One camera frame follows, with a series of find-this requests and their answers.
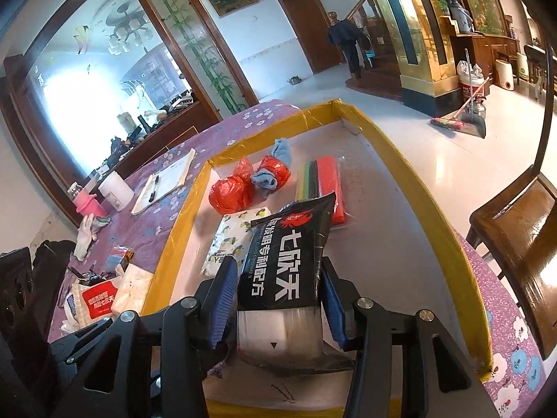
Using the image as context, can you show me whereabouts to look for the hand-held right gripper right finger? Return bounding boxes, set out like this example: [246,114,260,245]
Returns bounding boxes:
[320,257,501,418]

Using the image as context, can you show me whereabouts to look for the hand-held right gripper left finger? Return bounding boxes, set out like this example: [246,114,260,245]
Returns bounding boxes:
[51,256,240,418]

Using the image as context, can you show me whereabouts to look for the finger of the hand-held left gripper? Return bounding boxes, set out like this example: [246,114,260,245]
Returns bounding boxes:
[51,319,116,360]

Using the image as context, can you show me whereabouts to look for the white packet with red label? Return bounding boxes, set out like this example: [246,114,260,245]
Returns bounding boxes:
[63,279,125,327]

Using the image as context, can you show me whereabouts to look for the black and clear packet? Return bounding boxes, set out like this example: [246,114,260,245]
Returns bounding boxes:
[237,194,355,375]

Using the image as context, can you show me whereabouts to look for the yellow cardboard box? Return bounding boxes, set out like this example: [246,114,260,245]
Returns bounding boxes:
[141,99,494,418]

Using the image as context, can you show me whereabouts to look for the multicolour sponge pack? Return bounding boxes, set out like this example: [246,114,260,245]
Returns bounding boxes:
[295,154,351,227]

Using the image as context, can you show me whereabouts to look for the light blue towel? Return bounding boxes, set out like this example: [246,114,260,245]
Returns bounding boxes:
[250,137,293,192]

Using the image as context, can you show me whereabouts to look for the lemon print tissue pack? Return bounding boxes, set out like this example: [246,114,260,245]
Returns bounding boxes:
[201,209,266,278]

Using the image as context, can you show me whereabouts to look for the white plastic bag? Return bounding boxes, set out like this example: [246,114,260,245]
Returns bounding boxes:
[111,263,155,314]

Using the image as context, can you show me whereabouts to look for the black bag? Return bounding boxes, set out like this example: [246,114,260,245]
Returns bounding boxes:
[30,239,77,314]

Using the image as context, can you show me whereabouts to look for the blue and orange packet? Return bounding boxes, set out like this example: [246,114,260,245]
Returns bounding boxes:
[107,246,135,271]

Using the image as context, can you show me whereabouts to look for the white glove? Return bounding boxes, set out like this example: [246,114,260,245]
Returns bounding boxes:
[73,214,111,260]

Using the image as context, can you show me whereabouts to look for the pink bottle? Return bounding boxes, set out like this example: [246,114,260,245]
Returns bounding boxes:
[67,183,109,218]

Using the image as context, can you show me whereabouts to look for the white notepad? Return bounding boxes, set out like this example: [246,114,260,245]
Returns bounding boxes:
[131,148,196,216]

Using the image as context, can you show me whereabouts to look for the white plastic jar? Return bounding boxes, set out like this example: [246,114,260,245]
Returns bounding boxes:
[98,171,135,212]

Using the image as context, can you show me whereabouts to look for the wooden sideboard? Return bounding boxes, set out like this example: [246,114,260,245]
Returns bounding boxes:
[87,100,222,184]

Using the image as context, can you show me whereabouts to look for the brown wooden chair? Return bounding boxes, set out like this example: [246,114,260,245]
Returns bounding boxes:
[465,163,557,362]

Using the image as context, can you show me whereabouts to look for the broom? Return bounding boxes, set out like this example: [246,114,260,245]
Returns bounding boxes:
[430,77,492,133]

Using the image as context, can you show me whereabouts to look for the wooden staircase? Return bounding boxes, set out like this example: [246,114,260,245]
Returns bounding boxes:
[346,0,436,101]

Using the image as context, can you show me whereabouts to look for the red and white bucket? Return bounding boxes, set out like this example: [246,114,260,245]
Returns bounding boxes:
[456,59,486,101]

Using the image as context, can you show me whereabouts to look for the brown wooden door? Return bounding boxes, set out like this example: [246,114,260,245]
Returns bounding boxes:
[277,0,346,75]

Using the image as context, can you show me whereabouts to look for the white humidifier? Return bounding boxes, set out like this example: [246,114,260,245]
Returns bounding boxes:
[494,62,516,92]

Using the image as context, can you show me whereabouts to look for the wooden side cabinet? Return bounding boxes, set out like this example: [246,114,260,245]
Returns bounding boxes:
[439,9,523,79]

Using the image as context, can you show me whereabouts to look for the wood-framed wall mirror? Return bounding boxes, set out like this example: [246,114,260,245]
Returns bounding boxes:
[22,0,210,175]

